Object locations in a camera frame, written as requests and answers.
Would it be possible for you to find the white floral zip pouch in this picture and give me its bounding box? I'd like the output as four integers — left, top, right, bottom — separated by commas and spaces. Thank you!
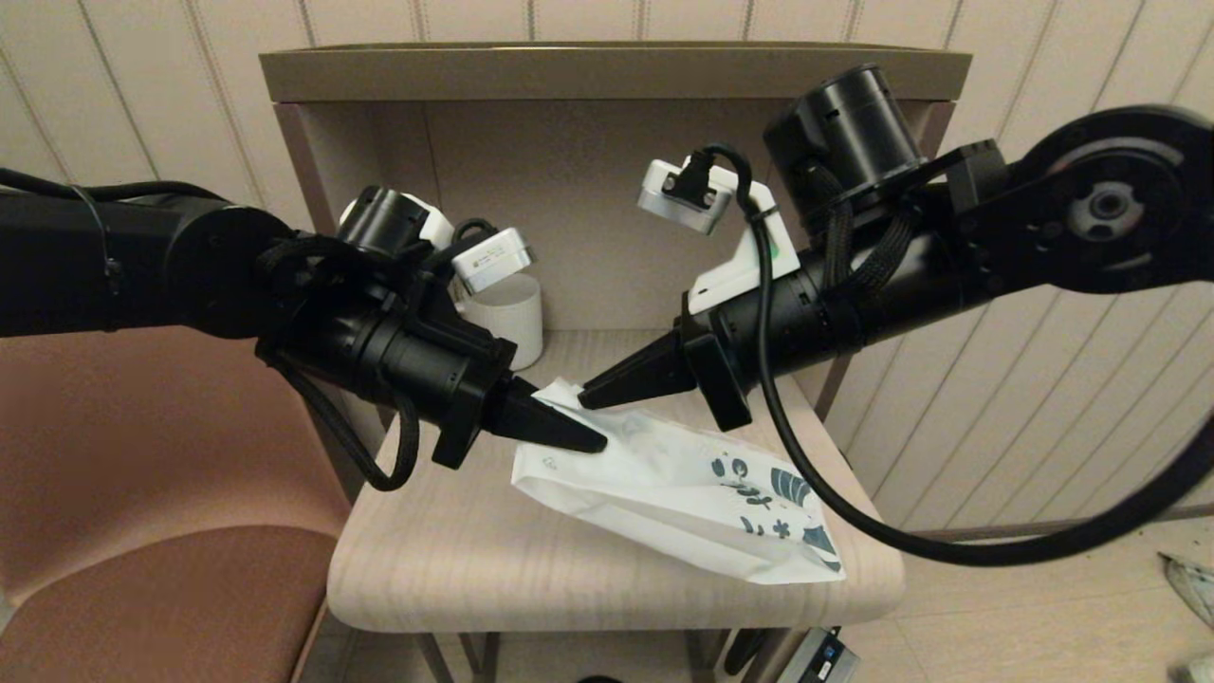
510, 378, 847, 584

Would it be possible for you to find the white ribbed ceramic mug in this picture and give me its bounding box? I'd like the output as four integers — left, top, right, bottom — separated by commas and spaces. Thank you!
463, 273, 544, 371

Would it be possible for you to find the beige wooden desk with hutch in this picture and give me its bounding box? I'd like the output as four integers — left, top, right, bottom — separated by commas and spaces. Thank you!
259, 43, 970, 683

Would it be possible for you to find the pink chair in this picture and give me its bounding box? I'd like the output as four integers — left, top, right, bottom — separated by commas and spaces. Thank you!
0, 283, 354, 683

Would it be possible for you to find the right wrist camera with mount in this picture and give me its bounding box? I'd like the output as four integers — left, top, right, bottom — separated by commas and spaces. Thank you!
637, 157, 798, 316

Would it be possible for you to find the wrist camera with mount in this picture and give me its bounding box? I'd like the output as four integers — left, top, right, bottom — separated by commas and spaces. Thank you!
637, 157, 798, 316
340, 187, 537, 293

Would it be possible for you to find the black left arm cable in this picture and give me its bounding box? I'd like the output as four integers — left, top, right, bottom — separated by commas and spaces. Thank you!
256, 351, 420, 492

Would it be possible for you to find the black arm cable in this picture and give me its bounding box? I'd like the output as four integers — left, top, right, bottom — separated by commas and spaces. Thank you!
678, 142, 1214, 567
256, 351, 420, 492

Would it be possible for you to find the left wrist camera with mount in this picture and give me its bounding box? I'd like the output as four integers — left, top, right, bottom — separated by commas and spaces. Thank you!
340, 187, 537, 293

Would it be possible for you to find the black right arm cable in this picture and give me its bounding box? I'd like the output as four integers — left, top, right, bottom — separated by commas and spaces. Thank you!
678, 142, 1214, 567

